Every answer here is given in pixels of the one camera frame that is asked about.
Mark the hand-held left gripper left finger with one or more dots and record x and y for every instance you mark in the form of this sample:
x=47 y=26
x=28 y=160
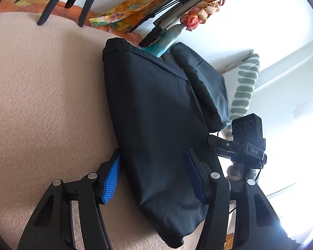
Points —
x=112 y=177

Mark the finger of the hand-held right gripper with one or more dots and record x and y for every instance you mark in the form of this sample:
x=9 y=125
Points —
x=224 y=143
x=225 y=157

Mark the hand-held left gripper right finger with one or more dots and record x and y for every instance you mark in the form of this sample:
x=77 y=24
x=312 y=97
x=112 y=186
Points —
x=195 y=177

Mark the black pants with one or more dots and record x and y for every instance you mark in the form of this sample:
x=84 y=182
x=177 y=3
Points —
x=151 y=114

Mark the person's right hand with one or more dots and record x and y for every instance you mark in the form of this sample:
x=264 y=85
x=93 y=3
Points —
x=234 y=173

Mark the green striped white pillow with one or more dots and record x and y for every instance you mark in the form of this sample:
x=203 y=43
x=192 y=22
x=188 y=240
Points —
x=242 y=88

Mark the felt flowers with teal stem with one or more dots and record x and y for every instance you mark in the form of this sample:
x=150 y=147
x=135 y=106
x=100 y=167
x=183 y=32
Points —
x=169 y=39

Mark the folded black stand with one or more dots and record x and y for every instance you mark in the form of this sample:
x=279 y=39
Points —
x=169 y=10

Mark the black tripod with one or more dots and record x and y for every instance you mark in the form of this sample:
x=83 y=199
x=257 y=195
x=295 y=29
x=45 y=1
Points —
x=52 y=2

